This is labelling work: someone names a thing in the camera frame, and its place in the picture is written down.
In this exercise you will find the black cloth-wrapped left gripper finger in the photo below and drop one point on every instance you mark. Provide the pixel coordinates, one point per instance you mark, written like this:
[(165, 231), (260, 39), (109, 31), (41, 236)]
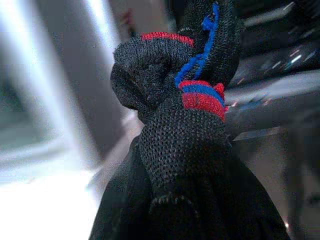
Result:
[(140, 75)]

